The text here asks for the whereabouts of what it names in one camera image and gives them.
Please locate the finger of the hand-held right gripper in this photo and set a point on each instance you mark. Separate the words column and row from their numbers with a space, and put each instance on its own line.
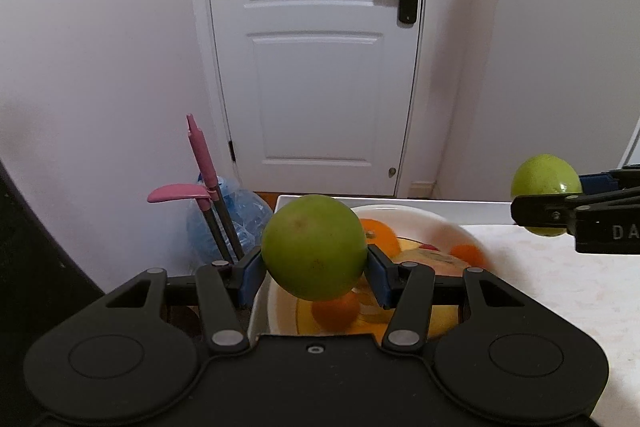
column 545, row 211
column 600, row 182

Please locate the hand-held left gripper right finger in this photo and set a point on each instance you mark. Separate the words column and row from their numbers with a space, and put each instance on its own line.
column 378, row 274

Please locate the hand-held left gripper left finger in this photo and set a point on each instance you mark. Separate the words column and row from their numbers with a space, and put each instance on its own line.
column 250, row 278

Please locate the small green apple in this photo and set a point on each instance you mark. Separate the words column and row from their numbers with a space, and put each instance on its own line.
column 542, row 174

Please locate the small orange mandarin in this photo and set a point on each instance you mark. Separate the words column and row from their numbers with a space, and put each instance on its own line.
column 335, row 314
column 469, row 255

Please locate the large green apple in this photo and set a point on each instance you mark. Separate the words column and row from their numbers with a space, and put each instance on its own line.
column 315, row 247

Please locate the white plate with yellow print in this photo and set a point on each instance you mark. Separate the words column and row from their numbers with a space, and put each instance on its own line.
column 450, row 227

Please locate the large orange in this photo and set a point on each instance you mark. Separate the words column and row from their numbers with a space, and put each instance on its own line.
column 382, row 234

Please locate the white appliance with grey edge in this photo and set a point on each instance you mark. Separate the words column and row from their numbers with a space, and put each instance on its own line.
column 632, row 147

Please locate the red tomato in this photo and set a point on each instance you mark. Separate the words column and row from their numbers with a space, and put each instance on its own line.
column 426, row 247

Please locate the white plastic tray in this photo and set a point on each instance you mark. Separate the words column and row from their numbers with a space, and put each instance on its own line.
column 480, row 209

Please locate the blue water bottle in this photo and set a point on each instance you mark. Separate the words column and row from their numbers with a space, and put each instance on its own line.
column 250, row 212

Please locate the black door hinge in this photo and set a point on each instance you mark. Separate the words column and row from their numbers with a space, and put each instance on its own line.
column 232, row 150

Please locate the broom stick with pink grip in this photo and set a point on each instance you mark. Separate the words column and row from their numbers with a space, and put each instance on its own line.
column 202, row 152

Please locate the white panel door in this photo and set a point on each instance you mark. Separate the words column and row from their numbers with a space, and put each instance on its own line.
column 320, row 57

